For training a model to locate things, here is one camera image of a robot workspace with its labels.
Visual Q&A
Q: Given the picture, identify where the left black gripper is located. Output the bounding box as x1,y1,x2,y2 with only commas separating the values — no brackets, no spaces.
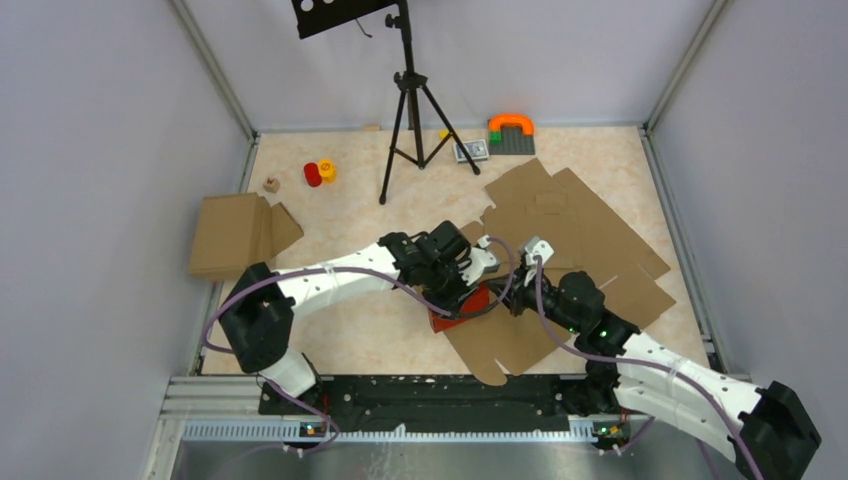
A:
422,260,479,322

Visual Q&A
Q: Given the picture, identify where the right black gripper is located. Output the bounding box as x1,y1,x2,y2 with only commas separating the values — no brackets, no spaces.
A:
484,262,583,335

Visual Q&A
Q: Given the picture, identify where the red paper box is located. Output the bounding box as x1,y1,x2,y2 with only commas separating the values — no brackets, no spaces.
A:
429,284,490,333

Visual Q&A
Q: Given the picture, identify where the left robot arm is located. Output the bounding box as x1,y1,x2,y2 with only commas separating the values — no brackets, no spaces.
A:
215,221,499,414

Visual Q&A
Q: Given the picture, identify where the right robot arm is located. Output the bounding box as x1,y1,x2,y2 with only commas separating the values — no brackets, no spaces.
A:
490,267,822,479

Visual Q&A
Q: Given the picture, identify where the folded brown cardboard box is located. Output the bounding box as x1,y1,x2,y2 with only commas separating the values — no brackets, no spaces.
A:
188,193,303,281

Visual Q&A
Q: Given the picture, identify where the large flat cardboard sheet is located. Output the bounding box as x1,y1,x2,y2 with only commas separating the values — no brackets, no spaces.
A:
444,159,675,386

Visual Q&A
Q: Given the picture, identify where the playing card deck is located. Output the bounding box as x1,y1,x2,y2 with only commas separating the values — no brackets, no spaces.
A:
453,140,490,164

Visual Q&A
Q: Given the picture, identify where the yellow toy block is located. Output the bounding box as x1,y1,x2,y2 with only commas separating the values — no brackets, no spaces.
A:
318,158,337,183

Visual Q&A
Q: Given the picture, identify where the red cylinder toy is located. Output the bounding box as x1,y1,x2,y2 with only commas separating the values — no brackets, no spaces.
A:
303,162,323,188

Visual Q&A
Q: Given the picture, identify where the orange arch toy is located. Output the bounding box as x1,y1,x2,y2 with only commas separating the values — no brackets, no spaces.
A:
488,113,535,136

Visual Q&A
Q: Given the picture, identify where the small wooden cube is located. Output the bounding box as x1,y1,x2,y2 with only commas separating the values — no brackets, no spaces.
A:
262,176,281,193

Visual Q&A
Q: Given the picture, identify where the black perforated plate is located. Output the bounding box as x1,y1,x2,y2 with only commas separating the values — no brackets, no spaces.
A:
291,0,397,39

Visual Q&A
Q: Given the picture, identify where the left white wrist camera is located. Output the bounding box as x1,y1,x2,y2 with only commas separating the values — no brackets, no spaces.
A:
458,235,500,286

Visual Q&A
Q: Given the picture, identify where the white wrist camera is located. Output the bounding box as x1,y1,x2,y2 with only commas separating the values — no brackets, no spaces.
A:
458,235,500,286
518,236,555,286

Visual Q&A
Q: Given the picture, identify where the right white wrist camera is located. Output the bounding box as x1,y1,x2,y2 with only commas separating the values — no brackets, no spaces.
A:
518,236,555,286

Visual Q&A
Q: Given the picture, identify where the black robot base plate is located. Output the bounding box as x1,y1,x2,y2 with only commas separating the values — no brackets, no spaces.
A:
258,374,654,435

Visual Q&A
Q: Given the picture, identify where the black camera tripod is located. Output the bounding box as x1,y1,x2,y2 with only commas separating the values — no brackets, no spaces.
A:
378,1,481,205

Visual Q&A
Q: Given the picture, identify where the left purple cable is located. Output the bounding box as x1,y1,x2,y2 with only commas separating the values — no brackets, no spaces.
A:
199,235,519,458

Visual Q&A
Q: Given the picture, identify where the purple cable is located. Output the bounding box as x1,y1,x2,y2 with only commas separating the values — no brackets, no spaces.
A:
199,235,519,458
532,255,766,480

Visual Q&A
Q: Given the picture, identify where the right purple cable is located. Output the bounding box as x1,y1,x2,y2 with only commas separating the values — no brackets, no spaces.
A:
532,255,766,480

